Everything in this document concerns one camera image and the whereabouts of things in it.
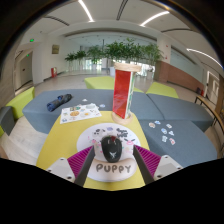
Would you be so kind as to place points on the plain grey bench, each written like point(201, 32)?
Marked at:
point(180, 110)

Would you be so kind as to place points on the red fire extinguisher box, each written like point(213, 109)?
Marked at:
point(54, 72)

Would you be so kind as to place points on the long grey bench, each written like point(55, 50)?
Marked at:
point(40, 113)

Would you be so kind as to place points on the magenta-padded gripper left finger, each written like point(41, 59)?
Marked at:
point(60, 168)

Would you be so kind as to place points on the potted green plants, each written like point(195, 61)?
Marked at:
point(116, 51)

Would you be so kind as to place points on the small lime green bench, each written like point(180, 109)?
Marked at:
point(161, 90)

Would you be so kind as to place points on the green exit sign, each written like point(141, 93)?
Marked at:
point(31, 40)

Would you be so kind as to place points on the grey bench with stickers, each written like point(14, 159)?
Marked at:
point(193, 146)

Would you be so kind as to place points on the ceiling strip lights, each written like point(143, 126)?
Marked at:
point(85, 10)

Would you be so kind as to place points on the loose cartoon stickers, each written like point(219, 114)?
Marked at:
point(163, 131)

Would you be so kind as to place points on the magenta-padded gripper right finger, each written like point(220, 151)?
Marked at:
point(166, 166)

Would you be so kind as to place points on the large lime green bench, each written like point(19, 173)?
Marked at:
point(100, 82)

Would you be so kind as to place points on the black computer mouse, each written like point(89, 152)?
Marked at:
point(111, 148)

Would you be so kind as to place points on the white sticker sheet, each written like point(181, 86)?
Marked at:
point(80, 114)

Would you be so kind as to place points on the red panel stand wooden ends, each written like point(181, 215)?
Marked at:
point(121, 93)

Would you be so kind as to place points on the brown wall plaque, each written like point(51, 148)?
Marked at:
point(55, 49)

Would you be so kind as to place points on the round white cartoon mouse pad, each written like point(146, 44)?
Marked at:
point(111, 171)

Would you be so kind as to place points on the lime green bench grey end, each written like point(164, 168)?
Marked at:
point(21, 101)

